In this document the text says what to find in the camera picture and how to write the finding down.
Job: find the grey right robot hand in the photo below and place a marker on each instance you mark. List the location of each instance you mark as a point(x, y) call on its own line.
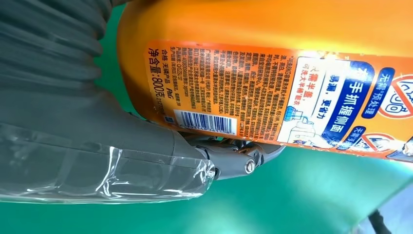
point(96, 151)

